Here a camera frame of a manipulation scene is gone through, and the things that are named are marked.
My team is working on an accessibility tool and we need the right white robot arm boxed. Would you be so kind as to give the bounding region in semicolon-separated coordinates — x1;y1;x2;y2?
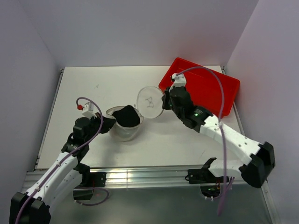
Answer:
162;87;275;188

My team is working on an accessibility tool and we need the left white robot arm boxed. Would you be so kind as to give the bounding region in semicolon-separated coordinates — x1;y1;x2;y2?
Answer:
9;116;116;224

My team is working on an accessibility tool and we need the aluminium mounting rail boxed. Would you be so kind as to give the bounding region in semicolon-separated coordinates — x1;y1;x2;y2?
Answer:
22;164;268;191

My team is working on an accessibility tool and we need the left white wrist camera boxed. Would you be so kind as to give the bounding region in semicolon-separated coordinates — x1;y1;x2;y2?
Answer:
77;102;96;119

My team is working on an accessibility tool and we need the red plastic bin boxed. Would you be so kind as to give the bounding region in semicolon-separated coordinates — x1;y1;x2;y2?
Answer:
158;57;240;117

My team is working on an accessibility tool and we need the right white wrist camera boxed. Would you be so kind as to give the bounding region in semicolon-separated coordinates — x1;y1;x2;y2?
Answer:
170;73;186;89

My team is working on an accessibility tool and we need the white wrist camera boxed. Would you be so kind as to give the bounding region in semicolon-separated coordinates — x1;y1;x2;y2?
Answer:
170;73;186;89
77;102;96;119

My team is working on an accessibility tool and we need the white mesh laundry bag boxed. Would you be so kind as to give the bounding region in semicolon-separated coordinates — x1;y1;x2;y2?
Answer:
106;86;164;142

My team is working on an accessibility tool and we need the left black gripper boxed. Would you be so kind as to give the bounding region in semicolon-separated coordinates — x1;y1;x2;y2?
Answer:
85;112;116;143

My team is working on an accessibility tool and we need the black bra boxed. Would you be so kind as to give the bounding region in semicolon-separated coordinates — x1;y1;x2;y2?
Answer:
112;105;140;127

